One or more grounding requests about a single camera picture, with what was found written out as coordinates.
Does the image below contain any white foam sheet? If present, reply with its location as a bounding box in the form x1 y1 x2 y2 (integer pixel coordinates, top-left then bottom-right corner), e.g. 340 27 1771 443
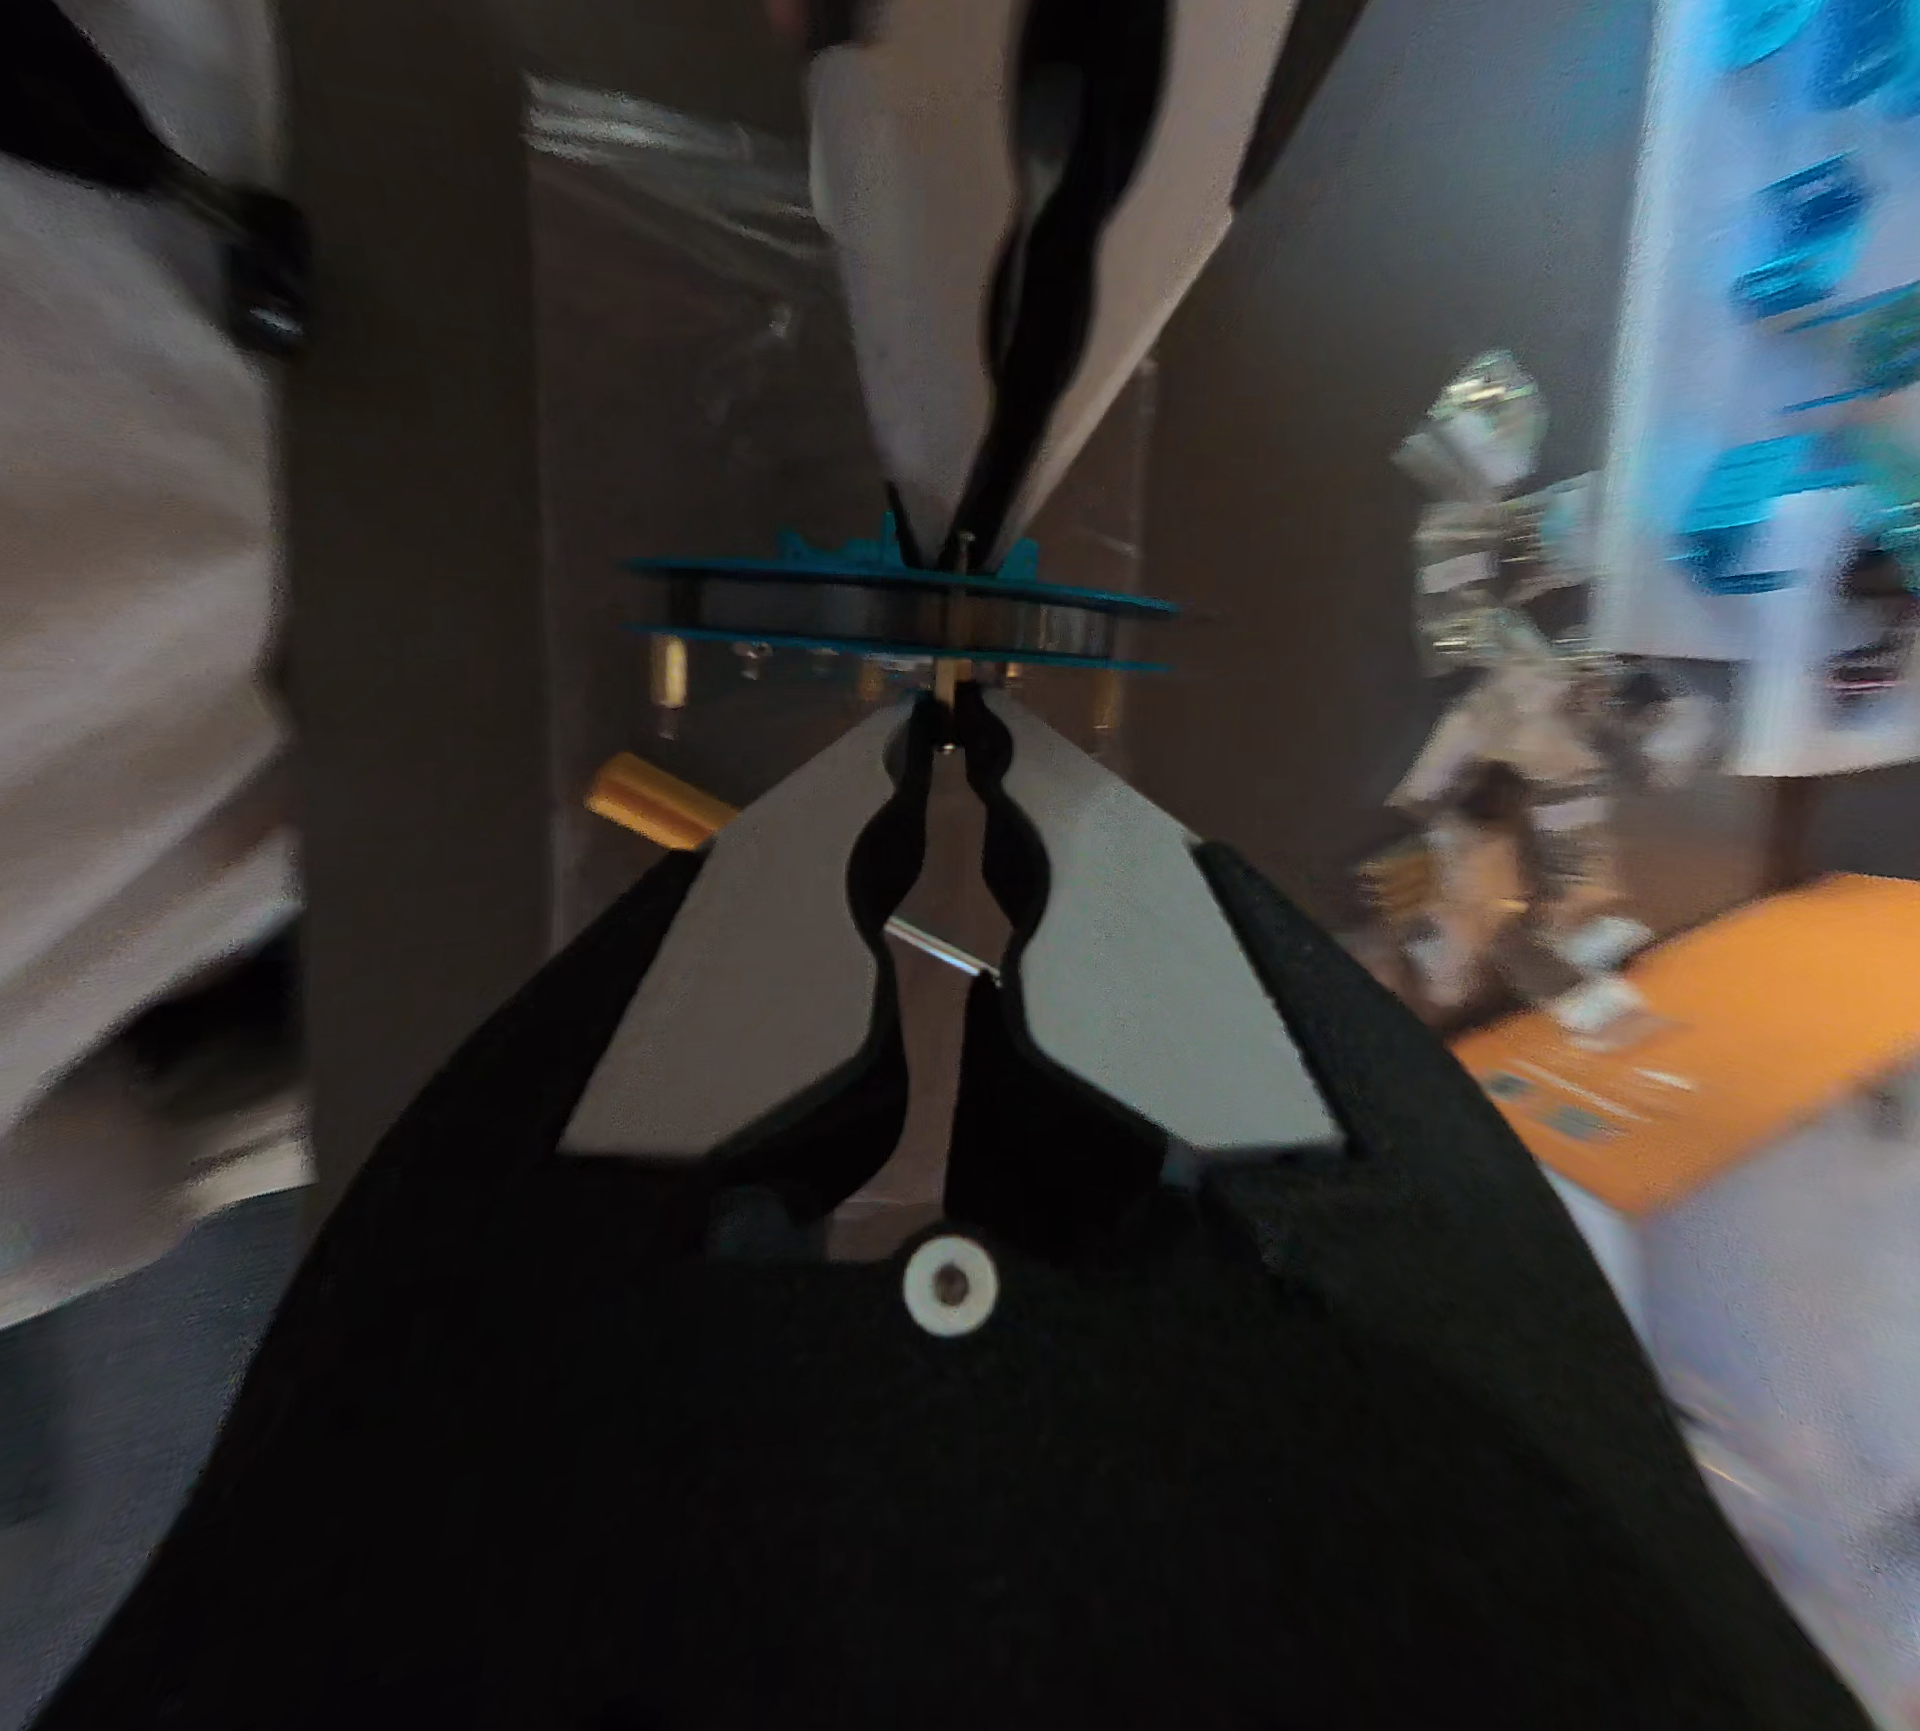
1587 0 1920 781

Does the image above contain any black lanyard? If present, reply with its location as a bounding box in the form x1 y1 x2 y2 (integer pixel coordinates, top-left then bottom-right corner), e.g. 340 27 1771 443
0 0 320 363

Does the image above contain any small blue U-shaped bracket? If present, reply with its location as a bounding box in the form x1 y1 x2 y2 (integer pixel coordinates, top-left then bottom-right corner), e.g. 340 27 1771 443
1729 154 1873 328

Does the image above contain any orange and white cardboard box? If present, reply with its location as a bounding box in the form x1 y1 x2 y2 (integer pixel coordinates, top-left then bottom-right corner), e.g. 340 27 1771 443
1443 874 1920 1538

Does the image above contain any pile of small screw bags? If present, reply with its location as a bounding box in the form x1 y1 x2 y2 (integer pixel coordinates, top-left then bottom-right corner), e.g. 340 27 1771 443
1349 347 1744 1030

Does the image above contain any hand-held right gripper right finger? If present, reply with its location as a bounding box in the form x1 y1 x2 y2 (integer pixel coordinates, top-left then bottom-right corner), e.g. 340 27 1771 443
941 686 1346 1227

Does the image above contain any blue round metal turntable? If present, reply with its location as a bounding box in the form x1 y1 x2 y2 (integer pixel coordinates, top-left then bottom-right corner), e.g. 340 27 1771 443
623 516 1188 733

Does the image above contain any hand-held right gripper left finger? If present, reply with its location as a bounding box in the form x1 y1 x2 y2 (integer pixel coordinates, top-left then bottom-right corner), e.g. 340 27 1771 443
554 694 934 1222

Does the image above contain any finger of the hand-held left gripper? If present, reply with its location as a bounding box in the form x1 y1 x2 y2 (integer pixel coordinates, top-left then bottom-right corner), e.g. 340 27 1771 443
807 0 1191 553
959 0 1355 554

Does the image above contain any large clear plastic bag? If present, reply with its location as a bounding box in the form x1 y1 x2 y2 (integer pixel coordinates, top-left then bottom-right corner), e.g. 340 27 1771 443
517 74 1166 894

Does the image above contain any yellow-handled screwdriver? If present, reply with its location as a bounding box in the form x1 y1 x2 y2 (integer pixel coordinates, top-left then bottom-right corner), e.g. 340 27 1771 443
586 750 1009 987

